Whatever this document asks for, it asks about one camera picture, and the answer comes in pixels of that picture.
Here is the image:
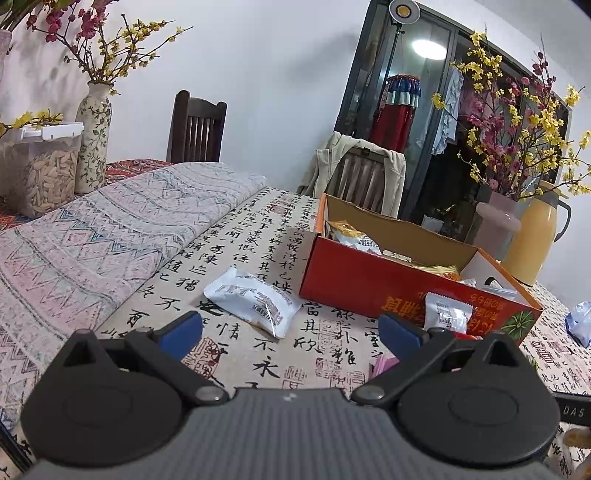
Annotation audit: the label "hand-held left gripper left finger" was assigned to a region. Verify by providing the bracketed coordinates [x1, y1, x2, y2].
[58, 311, 229, 407]

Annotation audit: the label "white snack packet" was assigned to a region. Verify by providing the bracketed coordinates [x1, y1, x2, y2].
[203, 267, 303, 340]
[425, 293, 474, 335]
[325, 219, 382, 254]

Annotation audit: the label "dark framed glass door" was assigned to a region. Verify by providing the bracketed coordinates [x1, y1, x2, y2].
[335, 0, 573, 232]

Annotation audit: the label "dark wooden chair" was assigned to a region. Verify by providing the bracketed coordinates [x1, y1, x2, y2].
[166, 90, 228, 164]

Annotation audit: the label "round lamp on stand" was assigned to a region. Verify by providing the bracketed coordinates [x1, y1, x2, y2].
[389, 0, 420, 23]

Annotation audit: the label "pink and yellow flower bouquet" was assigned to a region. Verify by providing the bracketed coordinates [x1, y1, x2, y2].
[431, 32, 591, 201]

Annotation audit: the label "floral ceramic vase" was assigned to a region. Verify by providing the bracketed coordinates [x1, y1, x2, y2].
[75, 82, 112, 195]

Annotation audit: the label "purple snack packet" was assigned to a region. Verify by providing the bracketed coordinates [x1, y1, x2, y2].
[372, 355, 400, 377]

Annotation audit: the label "red patterned cloth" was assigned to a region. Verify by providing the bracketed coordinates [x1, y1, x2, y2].
[105, 159, 174, 178]

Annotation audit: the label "pink vase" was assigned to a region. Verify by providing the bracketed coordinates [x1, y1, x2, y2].
[475, 191, 522, 261]

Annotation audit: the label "yellow blossom branches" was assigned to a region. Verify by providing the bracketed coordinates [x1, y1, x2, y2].
[25, 0, 195, 95]

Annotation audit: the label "clear container of seeds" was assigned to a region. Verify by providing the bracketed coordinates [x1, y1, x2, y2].
[0, 122, 85, 217]

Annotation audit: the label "pale woven patterned cloth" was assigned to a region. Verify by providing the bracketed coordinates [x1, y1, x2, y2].
[0, 161, 269, 425]

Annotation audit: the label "red cardboard box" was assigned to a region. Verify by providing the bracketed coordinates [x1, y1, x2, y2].
[299, 193, 543, 347]

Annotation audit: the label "beige jacket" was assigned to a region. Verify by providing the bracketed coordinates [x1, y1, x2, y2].
[300, 131, 407, 217]

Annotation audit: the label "hanging pale garment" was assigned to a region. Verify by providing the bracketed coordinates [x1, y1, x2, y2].
[434, 67, 465, 155]

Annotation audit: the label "yellow thermos jug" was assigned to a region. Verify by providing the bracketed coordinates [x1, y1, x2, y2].
[501, 180, 573, 287]

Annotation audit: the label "blue white plastic bag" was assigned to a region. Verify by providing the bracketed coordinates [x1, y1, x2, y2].
[566, 301, 591, 348]

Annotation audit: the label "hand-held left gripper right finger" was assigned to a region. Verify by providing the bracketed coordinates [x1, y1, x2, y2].
[351, 313, 525, 409]

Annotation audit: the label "brown wooden chair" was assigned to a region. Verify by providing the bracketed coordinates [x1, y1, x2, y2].
[337, 148, 393, 215]

